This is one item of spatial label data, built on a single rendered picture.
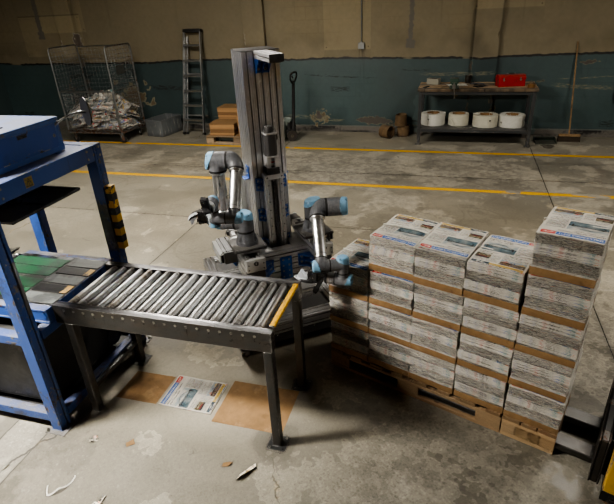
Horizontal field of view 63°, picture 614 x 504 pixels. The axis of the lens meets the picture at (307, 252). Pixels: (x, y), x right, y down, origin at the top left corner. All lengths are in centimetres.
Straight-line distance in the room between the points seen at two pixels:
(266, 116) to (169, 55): 747
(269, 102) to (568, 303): 211
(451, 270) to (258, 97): 163
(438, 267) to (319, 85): 722
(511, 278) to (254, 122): 185
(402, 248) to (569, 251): 84
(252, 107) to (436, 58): 627
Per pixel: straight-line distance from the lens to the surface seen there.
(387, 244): 289
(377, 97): 951
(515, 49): 934
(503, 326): 284
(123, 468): 323
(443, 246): 282
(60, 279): 351
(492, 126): 888
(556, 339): 280
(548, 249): 258
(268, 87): 338
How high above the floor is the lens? 231
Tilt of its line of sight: 27 degrees down
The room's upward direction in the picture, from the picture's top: 3 degrees counter-clockwise
